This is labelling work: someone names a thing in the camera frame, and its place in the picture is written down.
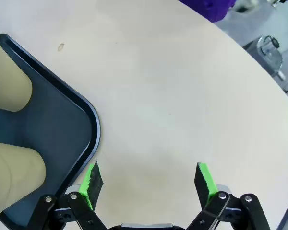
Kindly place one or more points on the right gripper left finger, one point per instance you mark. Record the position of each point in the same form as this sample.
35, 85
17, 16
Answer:
94, 182

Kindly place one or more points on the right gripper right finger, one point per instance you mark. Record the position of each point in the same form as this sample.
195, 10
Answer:
202, 187

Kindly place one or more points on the tall tan paper cup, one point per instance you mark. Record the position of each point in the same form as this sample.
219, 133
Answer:
7, 79
12, 175

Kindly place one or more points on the black plastic serving tray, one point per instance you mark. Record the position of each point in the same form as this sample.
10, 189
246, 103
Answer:
57, 124

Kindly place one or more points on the person in purple hoodie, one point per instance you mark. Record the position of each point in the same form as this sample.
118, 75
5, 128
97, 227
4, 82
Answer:
213, 9

